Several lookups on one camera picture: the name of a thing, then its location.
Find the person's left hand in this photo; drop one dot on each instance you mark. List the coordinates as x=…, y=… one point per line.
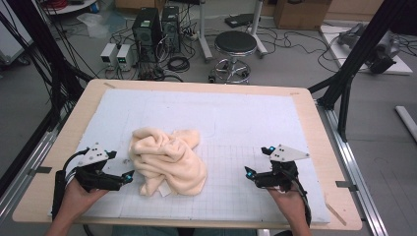
x=77, y=201

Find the white round table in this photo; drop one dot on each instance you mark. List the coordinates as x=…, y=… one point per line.
x=72, y=7

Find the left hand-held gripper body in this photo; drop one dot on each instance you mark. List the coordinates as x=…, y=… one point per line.
x=93, y=155

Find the white power supply box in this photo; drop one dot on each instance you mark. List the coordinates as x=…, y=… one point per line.
x=108, y=54
x=125, y=56

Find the white stand leg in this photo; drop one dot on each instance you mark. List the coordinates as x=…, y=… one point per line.
x=257, y=29
x=203, y=32

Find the thin wooden stick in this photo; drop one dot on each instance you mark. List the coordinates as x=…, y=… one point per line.
x=336, y=213

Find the white floor platform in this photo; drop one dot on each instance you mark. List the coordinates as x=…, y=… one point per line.
x=331, y=42

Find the cardboard box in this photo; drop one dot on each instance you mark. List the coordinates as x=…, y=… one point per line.
x=301, y=14

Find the large black computer tower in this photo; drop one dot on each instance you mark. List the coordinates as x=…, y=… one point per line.
x=147, y=31

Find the aluminium rail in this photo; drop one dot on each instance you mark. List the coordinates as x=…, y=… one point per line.
x=29, y=164
x=354, y=170

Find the person's right hand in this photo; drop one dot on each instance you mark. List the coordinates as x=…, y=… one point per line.
x=290, y=206

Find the grey machine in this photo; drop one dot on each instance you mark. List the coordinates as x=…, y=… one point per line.
x=387, y=46

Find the person's jeans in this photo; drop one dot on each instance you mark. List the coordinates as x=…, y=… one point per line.
x=147, y=231

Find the black round stool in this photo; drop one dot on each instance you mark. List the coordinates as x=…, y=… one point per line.
x=235, y=42

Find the cream terry towel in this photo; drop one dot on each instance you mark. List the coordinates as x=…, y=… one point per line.
x=167, y=160

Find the grey metal bracket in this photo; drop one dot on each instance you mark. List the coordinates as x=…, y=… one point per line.
x=41, y=169
x=345, y=185

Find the white tube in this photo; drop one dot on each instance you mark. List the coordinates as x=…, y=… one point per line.
x=406, y=121

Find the black flat device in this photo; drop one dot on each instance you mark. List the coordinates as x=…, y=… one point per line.
x=239, y=20

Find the clear plastic sheet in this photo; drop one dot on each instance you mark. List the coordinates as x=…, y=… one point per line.
x=95, y=24

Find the slim black computer tower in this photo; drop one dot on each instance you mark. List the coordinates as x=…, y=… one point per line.
x=171, y=28

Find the white foam mat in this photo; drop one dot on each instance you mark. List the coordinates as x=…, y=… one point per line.
x=229, y=118

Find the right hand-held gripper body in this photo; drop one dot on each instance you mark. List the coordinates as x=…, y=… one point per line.
x=285, y=153

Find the black metal frame stand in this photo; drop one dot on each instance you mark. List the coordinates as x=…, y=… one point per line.
x=360, y=49

